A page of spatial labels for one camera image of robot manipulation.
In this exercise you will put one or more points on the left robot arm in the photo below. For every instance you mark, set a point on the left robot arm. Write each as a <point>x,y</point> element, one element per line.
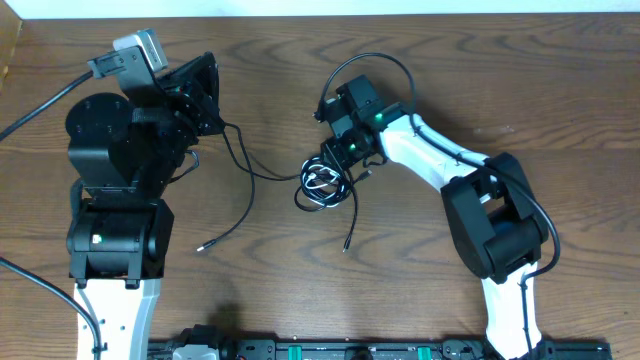
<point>127,147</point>

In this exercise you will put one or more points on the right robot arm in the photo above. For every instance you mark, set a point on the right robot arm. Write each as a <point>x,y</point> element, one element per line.
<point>496,224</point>

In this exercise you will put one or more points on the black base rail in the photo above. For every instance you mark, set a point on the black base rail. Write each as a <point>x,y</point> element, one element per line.
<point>210,342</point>

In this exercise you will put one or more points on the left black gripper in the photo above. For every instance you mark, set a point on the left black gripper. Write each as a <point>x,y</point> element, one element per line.
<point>201,93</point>

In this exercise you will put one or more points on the clear tape piece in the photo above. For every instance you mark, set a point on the clear tape piece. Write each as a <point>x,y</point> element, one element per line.
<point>493,131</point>

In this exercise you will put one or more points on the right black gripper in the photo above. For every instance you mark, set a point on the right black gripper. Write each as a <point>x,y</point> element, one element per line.
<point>335,151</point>

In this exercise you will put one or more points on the wooden board at edge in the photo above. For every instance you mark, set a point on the wooden board at edge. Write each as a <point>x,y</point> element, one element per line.
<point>10,28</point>

